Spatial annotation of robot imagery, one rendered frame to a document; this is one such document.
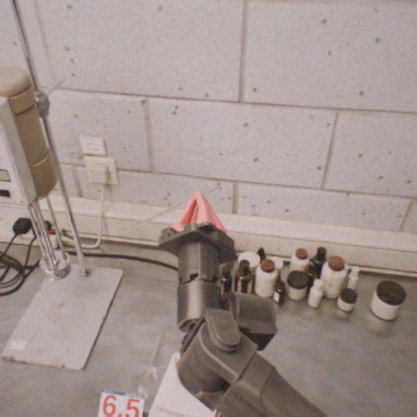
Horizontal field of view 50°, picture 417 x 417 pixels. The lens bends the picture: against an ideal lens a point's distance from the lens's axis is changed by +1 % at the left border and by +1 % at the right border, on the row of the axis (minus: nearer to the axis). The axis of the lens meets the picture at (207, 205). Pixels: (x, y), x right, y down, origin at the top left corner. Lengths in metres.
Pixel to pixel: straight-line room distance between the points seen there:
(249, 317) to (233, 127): 0.60
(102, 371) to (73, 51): 0.72
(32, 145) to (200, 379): 0.52
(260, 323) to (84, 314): 0.66
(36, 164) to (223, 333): 0.51
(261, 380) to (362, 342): 0.67
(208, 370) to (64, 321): 0.71
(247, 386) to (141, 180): 0.83
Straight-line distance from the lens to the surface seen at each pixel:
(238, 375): 0.49
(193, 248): 0.59
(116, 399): 1.01
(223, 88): 1.04
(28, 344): 1.16
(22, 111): 0.82
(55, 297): 1.23
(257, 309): 0.59
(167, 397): 0.94
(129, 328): 1.14
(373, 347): 1.16
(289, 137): 1.09
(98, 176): 1.23
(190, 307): 0.55
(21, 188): 0.85
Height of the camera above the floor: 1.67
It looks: 39 degrees down
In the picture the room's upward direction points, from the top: straight up
